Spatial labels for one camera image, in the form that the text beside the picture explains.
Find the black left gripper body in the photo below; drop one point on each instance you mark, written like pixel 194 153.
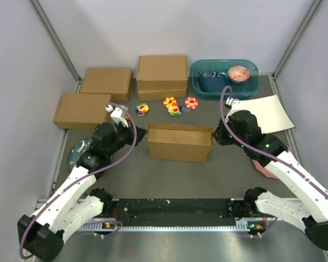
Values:
pixel 127 135

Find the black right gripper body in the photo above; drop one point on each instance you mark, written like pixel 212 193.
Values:
pixel 223 138

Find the brown cardboard box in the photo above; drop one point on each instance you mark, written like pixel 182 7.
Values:
pixel 179 142

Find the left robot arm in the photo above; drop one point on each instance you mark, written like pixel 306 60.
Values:
pixel 44 233

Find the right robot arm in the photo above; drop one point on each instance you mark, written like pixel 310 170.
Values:
pixel 310 213

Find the folded cardboard box back left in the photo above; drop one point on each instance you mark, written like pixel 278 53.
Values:
pixel 114 81

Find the folded cardboard box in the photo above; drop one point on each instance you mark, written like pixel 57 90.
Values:
pixel 82 110
pixel 114 81

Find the folded cardboard box front left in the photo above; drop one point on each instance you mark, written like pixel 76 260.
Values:
pixel 82 110

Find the stacked cardboard box top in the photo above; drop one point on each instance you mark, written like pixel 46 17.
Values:
pixel 162 72

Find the blue flower plush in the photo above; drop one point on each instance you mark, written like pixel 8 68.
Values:
pixel 142 109

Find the pink flower plush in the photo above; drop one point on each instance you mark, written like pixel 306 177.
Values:
pixel 191 103

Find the pink dotted plate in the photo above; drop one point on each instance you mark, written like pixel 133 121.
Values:
pixel 263 170

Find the white square plate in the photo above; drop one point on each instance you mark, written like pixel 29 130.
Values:
pixel 269 112

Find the orange flower plush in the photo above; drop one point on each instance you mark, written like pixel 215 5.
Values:
pixel 169 101

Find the rainbow flower plush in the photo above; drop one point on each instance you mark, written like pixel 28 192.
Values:
pixel 176 110

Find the blue patterned bowl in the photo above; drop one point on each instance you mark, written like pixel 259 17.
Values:
pixel 213 82

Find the blue round plate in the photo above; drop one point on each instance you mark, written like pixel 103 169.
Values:
pixel 77 151

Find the teal plastic bin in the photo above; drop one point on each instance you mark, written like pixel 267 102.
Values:
pixel 240 91

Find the red patterned bowl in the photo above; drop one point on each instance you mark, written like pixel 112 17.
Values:
pixel 238 74

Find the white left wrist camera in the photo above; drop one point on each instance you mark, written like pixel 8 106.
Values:
pixel 117 114

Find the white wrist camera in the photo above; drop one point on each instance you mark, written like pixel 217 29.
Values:
pixel 233 105
pixel 117 114

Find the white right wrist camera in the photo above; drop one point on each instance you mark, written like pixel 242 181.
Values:
pixel 233 105

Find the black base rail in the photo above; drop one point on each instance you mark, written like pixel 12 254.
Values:
pixel 178 212

